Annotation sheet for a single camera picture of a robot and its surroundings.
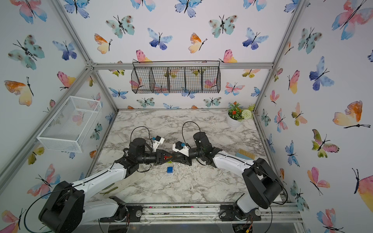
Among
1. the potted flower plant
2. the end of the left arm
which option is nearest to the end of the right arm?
the end of the left arm

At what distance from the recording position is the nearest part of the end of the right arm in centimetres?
65

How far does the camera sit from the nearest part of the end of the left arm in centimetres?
64

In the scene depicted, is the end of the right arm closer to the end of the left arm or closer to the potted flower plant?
the end of the left arm
